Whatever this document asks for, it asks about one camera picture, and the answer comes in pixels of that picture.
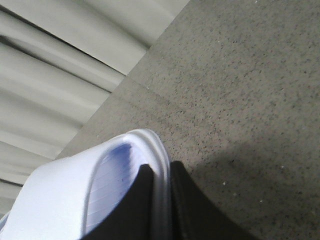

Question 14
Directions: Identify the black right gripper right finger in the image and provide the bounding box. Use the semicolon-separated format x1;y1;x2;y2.
170;161;257;240

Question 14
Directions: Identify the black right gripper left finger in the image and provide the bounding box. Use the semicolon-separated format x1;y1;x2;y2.
83;164;154;240

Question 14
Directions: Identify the light blue slipper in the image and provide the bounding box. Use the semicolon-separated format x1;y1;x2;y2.
0;129;173;240

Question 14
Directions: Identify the beige curtain left panel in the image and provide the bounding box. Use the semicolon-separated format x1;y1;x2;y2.
0;0;187;215

